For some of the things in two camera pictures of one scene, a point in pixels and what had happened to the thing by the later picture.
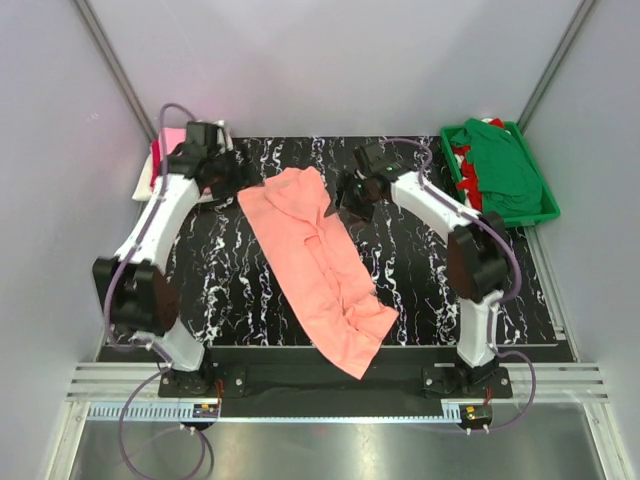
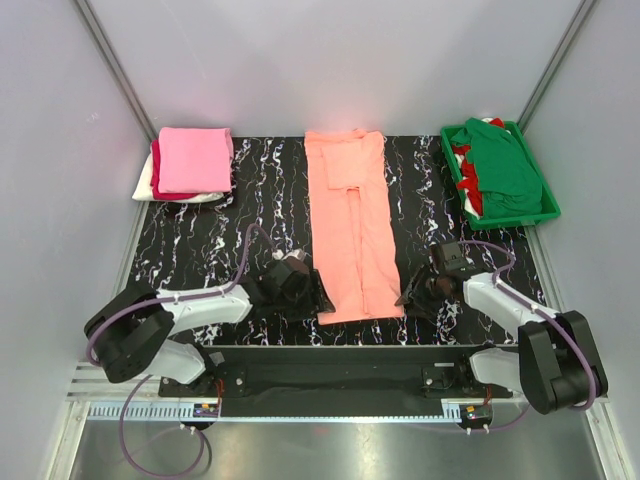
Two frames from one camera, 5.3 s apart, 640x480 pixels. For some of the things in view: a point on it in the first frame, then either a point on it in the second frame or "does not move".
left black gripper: x=245 y=175 -> x=315 y=303
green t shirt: x=503 y=175 does not move
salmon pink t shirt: x=322 y=275 -> x=352 y=242
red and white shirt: x=469 y=183 does not move
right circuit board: x=476 y=412 does not move
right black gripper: x=345 y=184 -> x=414 y=290
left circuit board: x=205 y=411 does not move
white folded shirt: x=143 y=188 does not move
